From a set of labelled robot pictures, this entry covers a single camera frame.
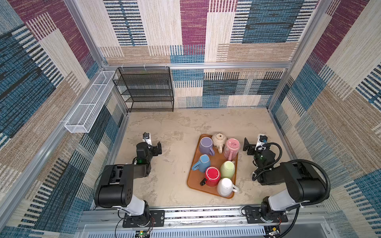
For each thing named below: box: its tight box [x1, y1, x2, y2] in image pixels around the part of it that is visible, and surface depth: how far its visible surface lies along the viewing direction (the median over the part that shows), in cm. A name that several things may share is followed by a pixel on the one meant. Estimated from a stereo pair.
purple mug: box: [199, 136, 216, 157], surface depth 93 cm
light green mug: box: [220, 160, 236, 180], surface depth 82 cm
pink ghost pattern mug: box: [223, 137, 241, 161], surface depth 89 cm
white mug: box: [216, 177, 240, 198], surface depth 77 cm
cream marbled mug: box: [211, 132, 227, 155], surface depth 94 cm
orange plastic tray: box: [187, 133, 238, 199], surface depth 84 cm
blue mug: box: [191, 154, 211, 174], surface depth 85 cm
